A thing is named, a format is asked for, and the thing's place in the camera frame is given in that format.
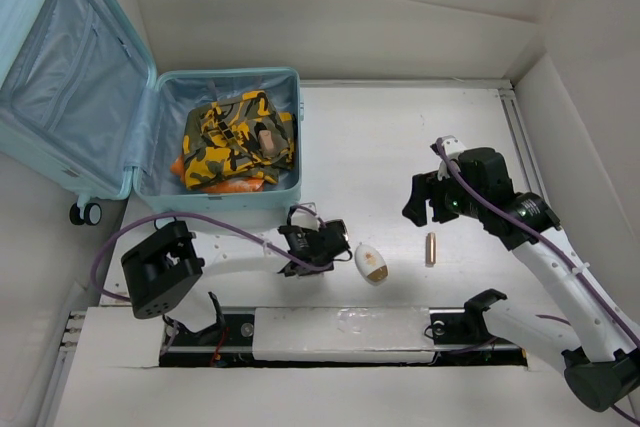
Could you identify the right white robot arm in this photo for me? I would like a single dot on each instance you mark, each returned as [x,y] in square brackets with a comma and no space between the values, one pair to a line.
[596,346]

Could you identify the beige foundation bottle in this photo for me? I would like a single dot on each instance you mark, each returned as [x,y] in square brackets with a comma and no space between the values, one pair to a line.
[266,141]

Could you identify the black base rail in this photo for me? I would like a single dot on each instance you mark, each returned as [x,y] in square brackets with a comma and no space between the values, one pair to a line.
[334,337]

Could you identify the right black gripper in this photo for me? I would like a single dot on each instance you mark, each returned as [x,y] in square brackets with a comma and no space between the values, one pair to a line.
[426,186]

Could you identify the light blue open suitcase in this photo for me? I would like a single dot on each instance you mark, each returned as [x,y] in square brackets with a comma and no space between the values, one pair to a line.
[82,103]

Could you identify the white oval sunscreen bottle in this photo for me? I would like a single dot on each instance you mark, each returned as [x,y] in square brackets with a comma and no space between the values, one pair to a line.
[370,264]

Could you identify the orange tie-dye garment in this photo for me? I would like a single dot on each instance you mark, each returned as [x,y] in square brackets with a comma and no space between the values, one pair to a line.
[234,185]

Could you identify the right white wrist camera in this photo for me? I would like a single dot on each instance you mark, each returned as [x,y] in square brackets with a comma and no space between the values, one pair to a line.
[448,149]

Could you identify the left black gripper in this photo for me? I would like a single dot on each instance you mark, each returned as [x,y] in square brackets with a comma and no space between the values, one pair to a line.
[305,231]

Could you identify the rose gold lipstick tube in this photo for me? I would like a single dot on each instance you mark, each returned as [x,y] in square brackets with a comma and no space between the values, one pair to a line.
[430,249]

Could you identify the black square compact case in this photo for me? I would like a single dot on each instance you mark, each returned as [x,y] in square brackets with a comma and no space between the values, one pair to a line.
[337,234]

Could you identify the camouflage yellow green garment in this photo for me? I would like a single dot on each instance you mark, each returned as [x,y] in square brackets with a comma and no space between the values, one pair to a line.
[209,160]

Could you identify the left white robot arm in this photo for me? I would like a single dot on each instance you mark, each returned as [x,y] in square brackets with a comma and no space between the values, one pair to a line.
[162,269]

